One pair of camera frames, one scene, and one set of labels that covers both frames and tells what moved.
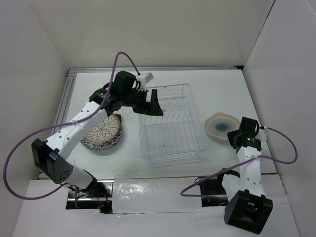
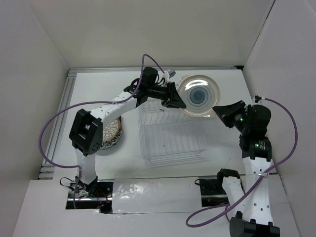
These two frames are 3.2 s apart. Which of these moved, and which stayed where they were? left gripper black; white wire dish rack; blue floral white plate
Moved: left gripper black
Stayed: blue floral white plate; white wire dish rack
